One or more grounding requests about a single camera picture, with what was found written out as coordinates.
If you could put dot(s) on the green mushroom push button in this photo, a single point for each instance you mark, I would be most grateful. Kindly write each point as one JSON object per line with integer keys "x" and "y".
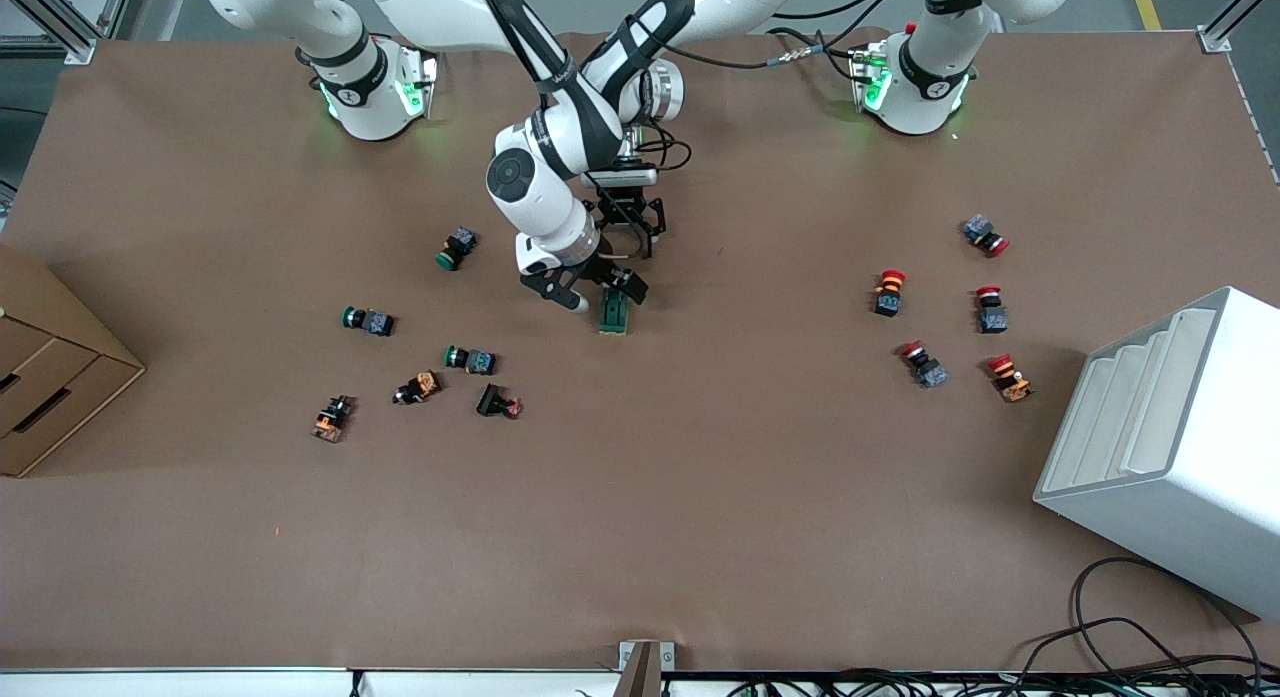
{"x": 368, "y": 320}
{"x": 470, "y": 359}
{"x": 457, "y": 248}

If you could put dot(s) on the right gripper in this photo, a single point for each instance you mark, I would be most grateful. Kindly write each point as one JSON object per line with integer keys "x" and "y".
{"x": 604, "y": 269}

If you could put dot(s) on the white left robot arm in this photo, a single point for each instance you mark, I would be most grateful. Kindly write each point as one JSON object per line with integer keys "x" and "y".
{"x": 930, "y": 87}

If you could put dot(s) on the white table edge rail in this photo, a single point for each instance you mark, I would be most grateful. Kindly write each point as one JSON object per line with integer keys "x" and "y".
{"x": 200, "y": 685}

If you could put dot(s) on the aluminium frame profile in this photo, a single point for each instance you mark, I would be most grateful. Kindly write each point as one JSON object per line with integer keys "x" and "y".
{"x": 70, "y": 42}
{"x": 1215, "y": 39}

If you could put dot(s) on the red emergency button blue block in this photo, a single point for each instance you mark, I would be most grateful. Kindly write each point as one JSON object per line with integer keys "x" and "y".
{"x": 991, "y": 309}
{"x": 924, "y": 364}
{"x": 986, "y": 235}

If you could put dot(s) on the red emergency button orange block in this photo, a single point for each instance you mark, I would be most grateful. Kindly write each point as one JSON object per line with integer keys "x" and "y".
{"x": 889, "y": 292}
{"x": 1010, "y": 377}

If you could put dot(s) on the brown cardboard box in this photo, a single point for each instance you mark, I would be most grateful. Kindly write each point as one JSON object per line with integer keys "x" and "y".
{"x": 60, "y": 377}

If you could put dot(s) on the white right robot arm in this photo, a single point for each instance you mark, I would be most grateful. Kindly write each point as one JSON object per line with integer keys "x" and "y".
{"x": 540, "y": 197}

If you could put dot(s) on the brown paper table cover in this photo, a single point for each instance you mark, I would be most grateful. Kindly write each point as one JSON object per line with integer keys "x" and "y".
{"x": 700, "y": 497}

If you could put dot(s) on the white tiered rack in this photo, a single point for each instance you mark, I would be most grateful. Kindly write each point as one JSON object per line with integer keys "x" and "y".
{"x": 1180, "y": 497}

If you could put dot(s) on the black orange selector switch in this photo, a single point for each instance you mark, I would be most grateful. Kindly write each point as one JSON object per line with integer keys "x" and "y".
{"x": 416, "y": 388}
{"x": 332, "y": 418}

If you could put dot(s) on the metal bracket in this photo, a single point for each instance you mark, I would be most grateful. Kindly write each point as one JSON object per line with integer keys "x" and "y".
{"x": 645, "y": 672}

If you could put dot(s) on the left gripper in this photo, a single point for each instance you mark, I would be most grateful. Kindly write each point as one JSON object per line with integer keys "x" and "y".
{"x": 628, "y": 214}

